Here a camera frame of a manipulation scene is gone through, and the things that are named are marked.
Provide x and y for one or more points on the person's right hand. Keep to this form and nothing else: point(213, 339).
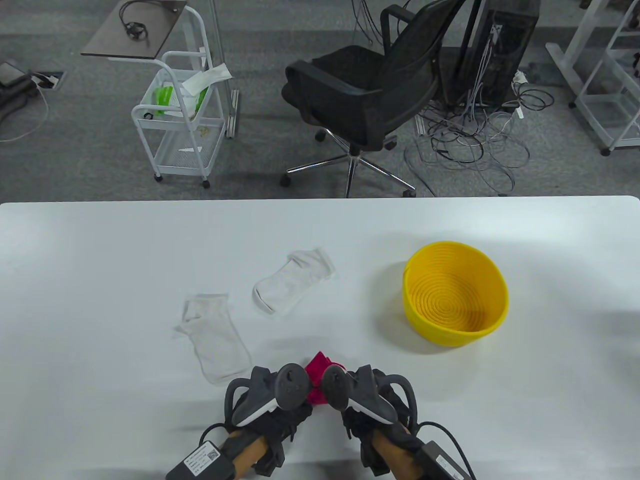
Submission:
point(357, 425)

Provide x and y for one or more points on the person's left hand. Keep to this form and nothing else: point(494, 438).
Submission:
point(287, 420)

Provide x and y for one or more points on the pink sock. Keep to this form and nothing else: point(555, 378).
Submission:
point(337, 364)
point(316, 375)

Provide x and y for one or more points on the sheer white sock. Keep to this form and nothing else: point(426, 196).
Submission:
point(215, 345)

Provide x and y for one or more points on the thick white sock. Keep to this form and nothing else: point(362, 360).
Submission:
point(290, 282)

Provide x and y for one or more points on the person's right forearm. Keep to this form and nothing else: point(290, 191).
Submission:
point(395, 455)

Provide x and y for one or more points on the person's left forearm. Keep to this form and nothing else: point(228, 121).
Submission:
point(247, 455)

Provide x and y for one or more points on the grey white hand controller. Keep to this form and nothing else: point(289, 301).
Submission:
point(290, 386)
point(367, 397)

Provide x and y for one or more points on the black labelled wrist box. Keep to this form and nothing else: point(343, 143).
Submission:
point(200, 460)
point(445, 460)

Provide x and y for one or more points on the yellow woven basket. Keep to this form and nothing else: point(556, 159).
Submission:
point(450, 300)

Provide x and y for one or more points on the white rolling cart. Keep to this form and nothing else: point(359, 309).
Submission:
point(185, 155)

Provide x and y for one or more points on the grey metal stand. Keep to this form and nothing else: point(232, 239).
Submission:
point(233, 115)

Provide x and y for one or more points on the black office chair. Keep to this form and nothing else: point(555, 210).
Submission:
point(360, 95)

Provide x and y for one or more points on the green white packet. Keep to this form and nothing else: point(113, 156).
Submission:
point(162, 97)

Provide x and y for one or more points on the white cloth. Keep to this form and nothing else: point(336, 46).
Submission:
point(210, 76)

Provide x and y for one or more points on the white metal rack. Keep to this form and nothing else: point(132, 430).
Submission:
point(592, 122)

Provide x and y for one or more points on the white power strip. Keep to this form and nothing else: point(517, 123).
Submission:
point(520, 77)

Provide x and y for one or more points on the black computer tower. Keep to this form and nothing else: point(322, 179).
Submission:
point(510, 50)

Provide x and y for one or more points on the floor socket box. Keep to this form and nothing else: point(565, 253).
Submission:
point(47, 80)

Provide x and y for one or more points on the brown top side table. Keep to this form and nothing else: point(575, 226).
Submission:
point(110, 42)

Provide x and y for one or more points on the black grey device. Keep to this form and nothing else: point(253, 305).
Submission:
point(12, 85)

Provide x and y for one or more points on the white desk frame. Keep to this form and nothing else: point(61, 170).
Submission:
point(562, 62)

